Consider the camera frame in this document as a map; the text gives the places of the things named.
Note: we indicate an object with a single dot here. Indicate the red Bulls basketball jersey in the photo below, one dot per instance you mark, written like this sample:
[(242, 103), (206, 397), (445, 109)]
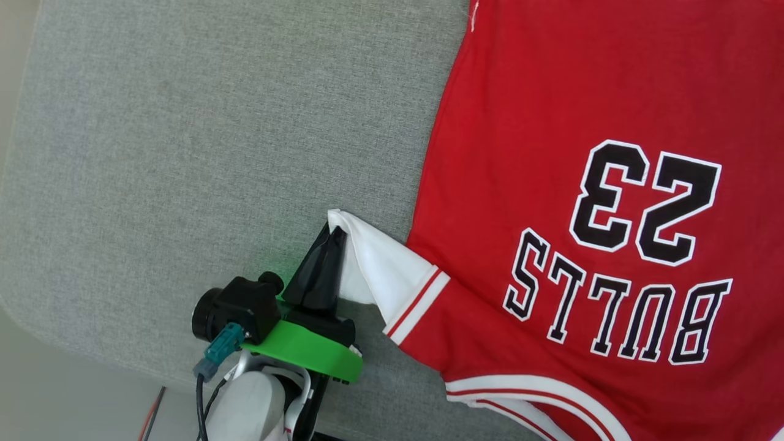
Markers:
[(551, 122)]

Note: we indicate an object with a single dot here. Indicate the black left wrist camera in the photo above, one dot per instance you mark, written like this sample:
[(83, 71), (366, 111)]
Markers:
[(242, 306)]

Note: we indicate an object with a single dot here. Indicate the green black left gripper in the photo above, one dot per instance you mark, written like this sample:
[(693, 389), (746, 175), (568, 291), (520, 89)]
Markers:
[(306, 352)]

